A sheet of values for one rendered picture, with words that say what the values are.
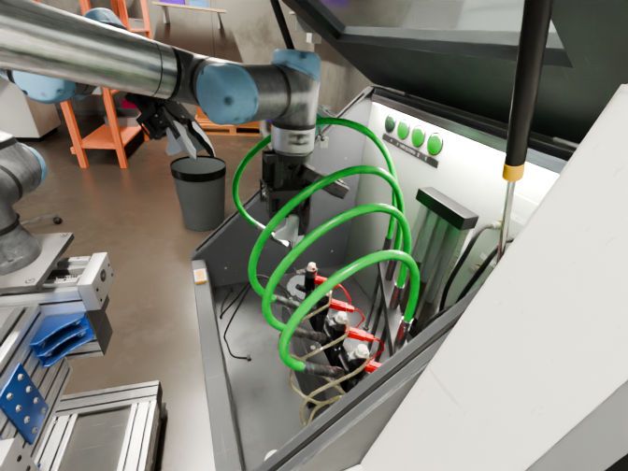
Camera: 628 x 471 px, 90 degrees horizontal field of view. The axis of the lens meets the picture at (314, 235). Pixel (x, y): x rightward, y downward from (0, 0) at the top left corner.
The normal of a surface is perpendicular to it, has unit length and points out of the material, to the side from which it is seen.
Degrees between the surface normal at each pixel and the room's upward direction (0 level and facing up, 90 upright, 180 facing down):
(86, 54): 94
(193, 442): 0
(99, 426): 0
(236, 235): 90
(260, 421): 0
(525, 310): 76
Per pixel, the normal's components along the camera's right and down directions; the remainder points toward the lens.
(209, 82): -0.67, 0.35
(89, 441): 0.09, -0.84
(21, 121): 0.24, 0.54
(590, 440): -0.88, -0.07
